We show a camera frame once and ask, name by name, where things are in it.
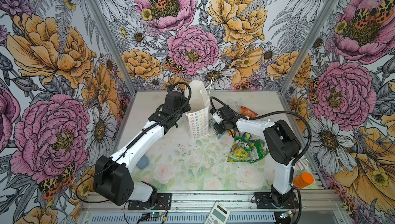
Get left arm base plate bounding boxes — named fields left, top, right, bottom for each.
left=127, top=192, right=172, bottom=211

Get blue grey oval case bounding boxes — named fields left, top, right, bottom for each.
left=136, top=155, right=149, bottom=169

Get teal Fox's candy packet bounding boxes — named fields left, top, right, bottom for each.
left=209, top=119, right=223, bottom=140

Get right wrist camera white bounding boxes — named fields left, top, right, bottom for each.
left=212, top=112, right=223, bottom=124

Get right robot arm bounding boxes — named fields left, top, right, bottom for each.
left=209, top=105, right=301, bottom=208

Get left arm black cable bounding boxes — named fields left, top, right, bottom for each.
left=74, top=81, right=192, bottom=203

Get white calculator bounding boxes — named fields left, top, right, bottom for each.
left=204, top=202, right=230, bottom=224

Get orange red snack packet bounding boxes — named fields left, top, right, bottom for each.
left=240, top=106, right=258, bottom=118

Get orange lemon candy packet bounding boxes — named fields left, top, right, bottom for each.
left=227, top=130, right=238, bottom=138

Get yellow green snack packet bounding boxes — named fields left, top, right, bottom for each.
left=227, top=136, right=252, bottom=162

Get white paper bag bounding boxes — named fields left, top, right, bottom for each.
left=185, top=80, right=211, bottom=139

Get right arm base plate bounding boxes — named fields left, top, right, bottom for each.
left=251, top=191, right=299, bottom=209

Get green snack packet right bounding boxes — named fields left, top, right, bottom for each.
left=249, top=139, right=268, bottom=163

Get green circuit board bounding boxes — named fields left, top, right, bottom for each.
left=140, top=212, right=168, bottom=222

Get green snack packet upper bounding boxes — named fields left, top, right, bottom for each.
left=239, top=132, right=260, bottom=141

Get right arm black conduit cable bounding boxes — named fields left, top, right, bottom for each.
left=209, top=96, right=312, bottom=166

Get aluminium front rail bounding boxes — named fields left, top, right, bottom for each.
left=78, top=189, right=345, bottom=214

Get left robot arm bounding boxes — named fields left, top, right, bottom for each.
left=93, top=82, right=192, bottom=208

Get orange bottle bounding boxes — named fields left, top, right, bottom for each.
left=293, top=172, right=314, bottom=189

